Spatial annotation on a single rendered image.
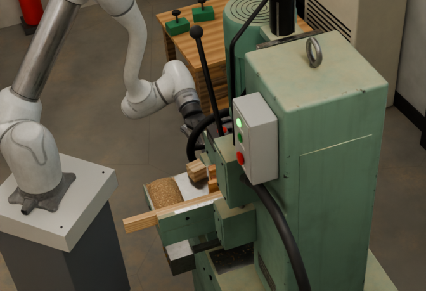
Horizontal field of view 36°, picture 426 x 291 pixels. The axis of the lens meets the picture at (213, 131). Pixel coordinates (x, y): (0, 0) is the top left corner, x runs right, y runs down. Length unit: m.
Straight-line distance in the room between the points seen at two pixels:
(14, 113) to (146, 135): 1.38
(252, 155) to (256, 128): 0.07
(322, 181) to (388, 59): 2.17
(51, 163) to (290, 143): 1.12
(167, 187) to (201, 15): 1.66
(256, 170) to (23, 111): 1.17
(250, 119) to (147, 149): 2.25
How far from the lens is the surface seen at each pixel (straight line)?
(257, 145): 1.29
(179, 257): 2.16
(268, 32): 1.45
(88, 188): 2.35
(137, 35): 2.25
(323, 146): 1.33
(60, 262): 2.37
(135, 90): 2.44
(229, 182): 1.49
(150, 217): 1.86
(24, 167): 2.21
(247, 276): 1.87
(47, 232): 2.26
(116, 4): 2.11
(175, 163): 3.39
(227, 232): 1.67
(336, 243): 1.57
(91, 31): 4.57
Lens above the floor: 2.29
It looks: 40 degrees down
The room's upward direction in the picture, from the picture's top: 5 degrees counter-clockwise
